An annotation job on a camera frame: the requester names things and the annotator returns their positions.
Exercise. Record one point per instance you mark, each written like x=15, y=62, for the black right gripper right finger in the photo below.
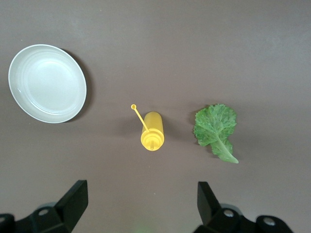
x=209, y=206

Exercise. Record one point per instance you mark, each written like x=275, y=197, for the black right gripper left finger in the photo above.
x=73, y=204

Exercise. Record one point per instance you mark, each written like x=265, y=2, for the green lettuce leaf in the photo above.
x=213, y=126

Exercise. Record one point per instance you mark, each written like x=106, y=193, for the yellow mustard squeeze bottle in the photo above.
x=153, y=128

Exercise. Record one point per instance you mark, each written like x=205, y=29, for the white plate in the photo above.
x=47, y=83

